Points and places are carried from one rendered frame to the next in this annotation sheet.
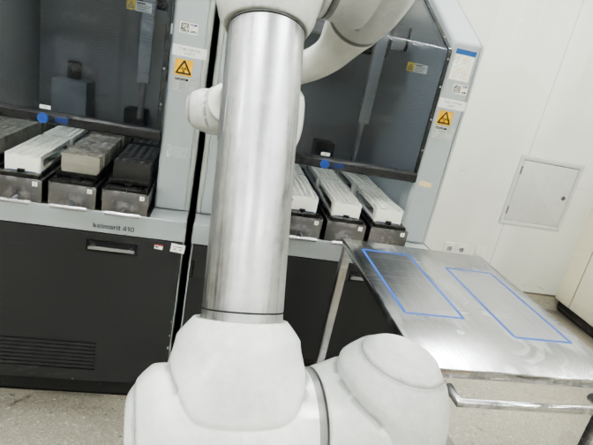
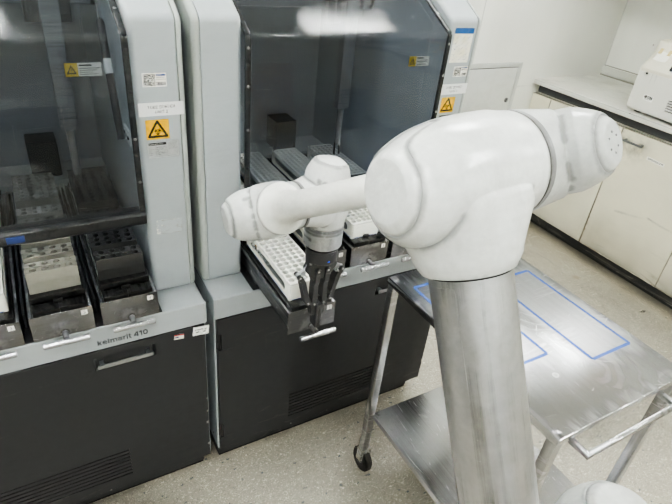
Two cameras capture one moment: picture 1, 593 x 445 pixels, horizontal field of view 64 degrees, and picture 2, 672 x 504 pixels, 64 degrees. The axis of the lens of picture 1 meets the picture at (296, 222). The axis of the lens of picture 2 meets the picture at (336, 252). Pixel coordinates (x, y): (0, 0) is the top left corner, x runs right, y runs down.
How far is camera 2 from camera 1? 61 cm
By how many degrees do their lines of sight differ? 23
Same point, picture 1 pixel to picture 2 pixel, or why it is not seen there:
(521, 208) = not seen: hidden behind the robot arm
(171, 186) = (170, 264)
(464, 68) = (463, 47)
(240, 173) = (503, 445)
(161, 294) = (192, 378)
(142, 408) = not seen: outside the picture
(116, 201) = (119, 311)
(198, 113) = (248, 230)
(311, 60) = not seen: hidden behind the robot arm
